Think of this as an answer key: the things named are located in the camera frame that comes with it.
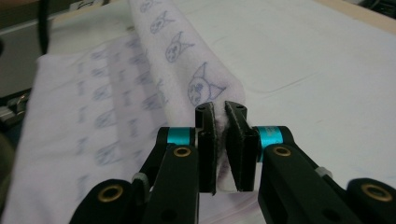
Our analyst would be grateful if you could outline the lavender cat-print towel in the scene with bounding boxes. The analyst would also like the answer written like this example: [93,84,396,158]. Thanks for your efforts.
[0,0,247,224]

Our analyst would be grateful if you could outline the aluminium rail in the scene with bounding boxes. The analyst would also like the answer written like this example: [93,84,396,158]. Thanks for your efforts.
[0,89,33,126]

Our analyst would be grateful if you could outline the white foam mat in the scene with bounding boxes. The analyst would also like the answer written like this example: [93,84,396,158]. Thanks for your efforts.
[36,0,396,224]

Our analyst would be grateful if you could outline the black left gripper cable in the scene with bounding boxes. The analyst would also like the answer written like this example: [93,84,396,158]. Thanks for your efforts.
[36,0,51,56]

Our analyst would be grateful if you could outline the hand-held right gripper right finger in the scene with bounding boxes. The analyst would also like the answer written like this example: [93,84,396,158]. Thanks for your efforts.
[224,100,295,192]

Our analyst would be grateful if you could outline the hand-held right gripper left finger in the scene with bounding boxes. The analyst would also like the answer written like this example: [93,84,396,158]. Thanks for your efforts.
[157,102,219,196]

